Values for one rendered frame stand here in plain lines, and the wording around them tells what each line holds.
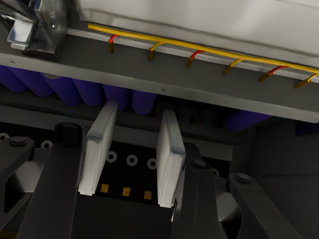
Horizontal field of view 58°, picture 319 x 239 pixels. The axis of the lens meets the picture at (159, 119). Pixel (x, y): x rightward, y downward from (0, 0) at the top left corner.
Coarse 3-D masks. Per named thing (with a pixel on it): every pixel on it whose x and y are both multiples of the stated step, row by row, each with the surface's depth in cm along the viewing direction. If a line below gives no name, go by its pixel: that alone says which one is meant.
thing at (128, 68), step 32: (0, 32) 15; (128, 32) 14; (0, 64) 16; (32, 64) 15; (64, 64) 15; (96, 64) 15; (128, 64) 15; (160, 64) 15; (192, 64) 16; (224, 64) 16; (288, 64) 14; (192, 96) 16; (224, 96) 15; (256, 96) 16; (288, 96) 16
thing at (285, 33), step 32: (96, 0) 13; (128, 0) 13; (160, 0) 12; (192, 0) 12; (224, 0) 12; (256, 0) 11; (288, 0) 11; (160, 32) 15; (192, 32) 14; (224, 32) 14; (256, 32) 13; (288, 32) 13; (128, 128) 28; (288, 128) 24; (224, 160) 29; (288, 160) 24
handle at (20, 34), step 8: (0, 0) 9; (8, 0) 9; (16, 0) 9; (0, 8) 10; (8, 8) 9; (16, 8) 10; (24, 8) 10; (16, 16) 11; (24, 16) 10; (32, 16) 11; (16, 24) 11; (24, 24) 11; (32, 24) 11; (16, 32) 11; (24, 32) 11; (32, 32) 11; (8, 40) 11; (16, 40) 11; (24, 40) 11; (32, 40) 11
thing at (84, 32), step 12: (72, 24) 15; (84, 24) 15; (96, 24) 15; (84, 36) 15; (96, 36) 15; (108, 36) 15; (120, 36) 15; (156, 36) 15; (144, 48) 15; (156, 48) 15; (168, 48) 15; (180, 48) 15; (192, 48) 15; (216, 48) 15; (204, 60) 16; (216, 60) 15; (228, 60) 15; (264, 72) 16; (276, 72) 16; (288, 72) 15; (300, 72) 15
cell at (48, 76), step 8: (40, 72) 19; (48, 80) 19; (56, 80) 19; (64, 80) 20; (56, 88) 20; (64, 88) 21; (72, 88) 22; (64, 96) 22; (72, 96) 23; (80, 96) 24; (72, 104) 25
